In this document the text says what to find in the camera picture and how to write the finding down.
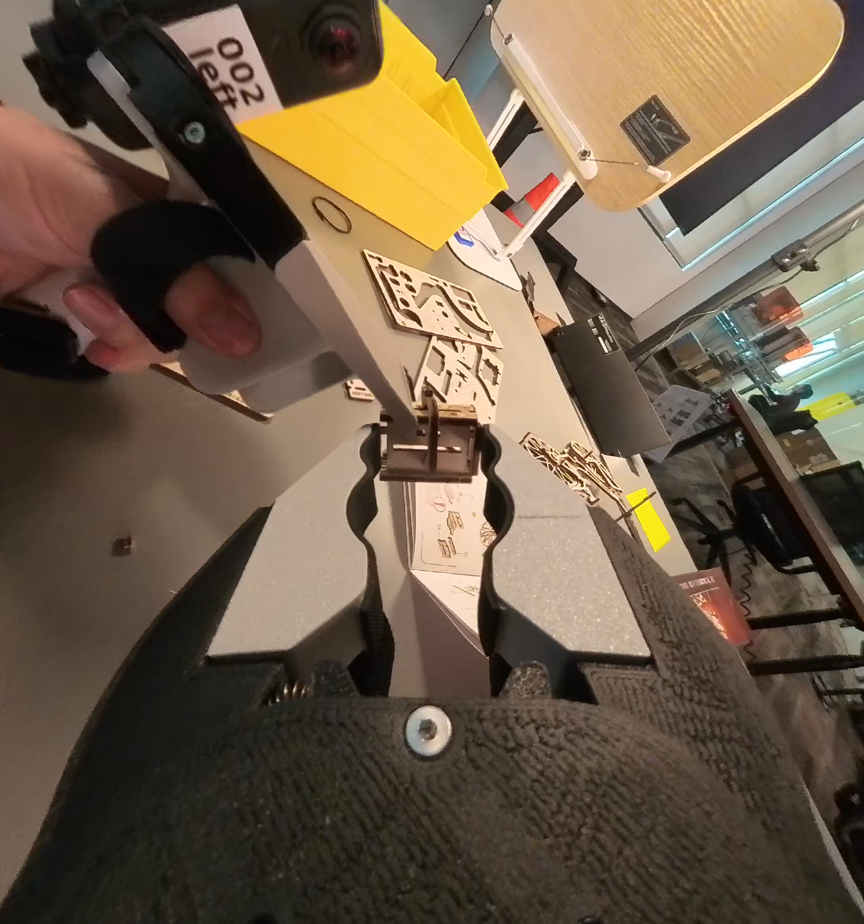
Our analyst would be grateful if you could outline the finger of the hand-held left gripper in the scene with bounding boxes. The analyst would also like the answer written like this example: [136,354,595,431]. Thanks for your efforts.
[286,240,422,444]

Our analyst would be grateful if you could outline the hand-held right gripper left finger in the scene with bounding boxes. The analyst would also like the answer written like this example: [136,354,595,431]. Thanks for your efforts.
[207,426,395,695]

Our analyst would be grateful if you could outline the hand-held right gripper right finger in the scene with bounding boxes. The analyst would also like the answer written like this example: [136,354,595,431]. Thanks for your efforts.
[477,426,654,664]

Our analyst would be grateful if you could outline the wooden wheel part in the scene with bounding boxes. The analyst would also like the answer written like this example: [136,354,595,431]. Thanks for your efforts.
[416,388,442,466]

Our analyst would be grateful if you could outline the small dark wooden box model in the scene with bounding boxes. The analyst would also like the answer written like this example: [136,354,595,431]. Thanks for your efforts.
[378,400,482,483]

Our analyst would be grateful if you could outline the laser cut wooden parts sheet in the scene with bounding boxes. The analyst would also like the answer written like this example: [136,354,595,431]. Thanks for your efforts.
[403,335,507,428]
[362,249,496,342]

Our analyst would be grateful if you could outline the wooden bicycle model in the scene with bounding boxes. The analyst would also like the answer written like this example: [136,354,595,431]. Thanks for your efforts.
[519,432,625,508]

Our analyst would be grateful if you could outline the person's left hand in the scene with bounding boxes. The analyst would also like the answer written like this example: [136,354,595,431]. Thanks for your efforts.
[0,94,261,373]

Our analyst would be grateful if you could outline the yellow note on stand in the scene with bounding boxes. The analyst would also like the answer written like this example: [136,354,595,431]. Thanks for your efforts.
[617,487,673,551]

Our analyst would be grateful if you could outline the printed instruction sheet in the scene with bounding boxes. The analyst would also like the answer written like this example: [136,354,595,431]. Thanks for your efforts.
[403,480,499,652]

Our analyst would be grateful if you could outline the red booklet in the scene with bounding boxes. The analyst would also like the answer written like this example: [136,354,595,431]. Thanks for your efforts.
[672,569,755,648]

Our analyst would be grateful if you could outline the yellow plastic bin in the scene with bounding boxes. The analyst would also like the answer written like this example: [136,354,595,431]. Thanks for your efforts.
[236,0,509,251]

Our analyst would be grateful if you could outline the white sheet with blue mark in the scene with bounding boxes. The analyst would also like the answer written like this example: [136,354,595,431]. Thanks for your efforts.
[446,208,524,291]

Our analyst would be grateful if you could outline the white printed paper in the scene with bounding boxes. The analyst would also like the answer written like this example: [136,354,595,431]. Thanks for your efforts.
[650,385,716,464]

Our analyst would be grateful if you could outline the black flat box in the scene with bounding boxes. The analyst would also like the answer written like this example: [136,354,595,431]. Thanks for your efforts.
[549,312,673,458]

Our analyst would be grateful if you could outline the black office chair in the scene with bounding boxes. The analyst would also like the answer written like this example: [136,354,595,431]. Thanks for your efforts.
[730,462,864,575]

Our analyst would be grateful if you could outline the red plastic object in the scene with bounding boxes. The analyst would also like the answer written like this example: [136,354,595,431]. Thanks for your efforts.
[504,172,560,229]

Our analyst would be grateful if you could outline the black metal pole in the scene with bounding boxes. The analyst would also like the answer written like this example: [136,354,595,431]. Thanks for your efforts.
[628,193,864,362]

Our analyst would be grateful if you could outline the orange box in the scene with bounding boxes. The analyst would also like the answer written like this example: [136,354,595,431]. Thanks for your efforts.
[753,285,802,327]

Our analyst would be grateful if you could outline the large dark screen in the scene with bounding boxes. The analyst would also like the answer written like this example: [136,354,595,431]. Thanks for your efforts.
[656,0,864,236]

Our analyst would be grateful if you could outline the light wooden side table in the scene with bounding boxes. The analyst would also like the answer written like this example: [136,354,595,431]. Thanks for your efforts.
[486,0,846,261]

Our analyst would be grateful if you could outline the thin wire ring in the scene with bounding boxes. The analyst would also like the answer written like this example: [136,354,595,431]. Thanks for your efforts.
[311,195,354,235]

